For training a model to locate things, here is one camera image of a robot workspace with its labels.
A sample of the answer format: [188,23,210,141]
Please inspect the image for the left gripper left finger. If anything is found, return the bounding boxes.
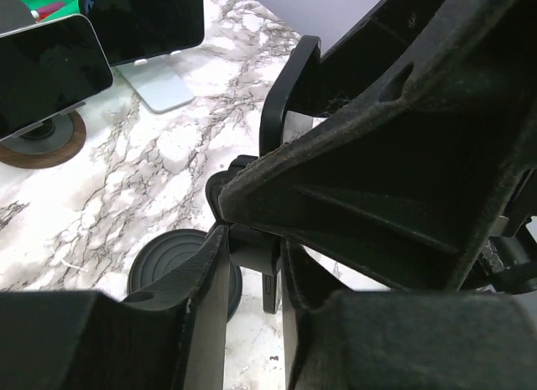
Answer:
[0,224,232,390]

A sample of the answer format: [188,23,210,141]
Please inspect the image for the phone on wooden stand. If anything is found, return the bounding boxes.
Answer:
[1,14,113,139]

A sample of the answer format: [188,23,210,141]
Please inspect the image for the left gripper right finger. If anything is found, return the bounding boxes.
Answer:
[281,240,536,389]

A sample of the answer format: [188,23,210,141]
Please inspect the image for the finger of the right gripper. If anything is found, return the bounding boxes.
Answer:
[219,0,536,290]
[316,0,445,117]

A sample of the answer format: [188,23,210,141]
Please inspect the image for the silver phone stand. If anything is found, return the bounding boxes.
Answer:
[115,49,195,114]

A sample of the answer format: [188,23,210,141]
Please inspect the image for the black phone stand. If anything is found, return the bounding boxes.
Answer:
[125,155,281,318]

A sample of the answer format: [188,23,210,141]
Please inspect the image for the round wooden base stand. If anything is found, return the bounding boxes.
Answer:
[1,101,86,169]

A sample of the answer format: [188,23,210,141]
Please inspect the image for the black phone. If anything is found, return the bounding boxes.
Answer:
[258,35,321,156]

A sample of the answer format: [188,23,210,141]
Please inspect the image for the red marker in bin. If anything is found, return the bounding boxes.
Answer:
[30,1,65,21]

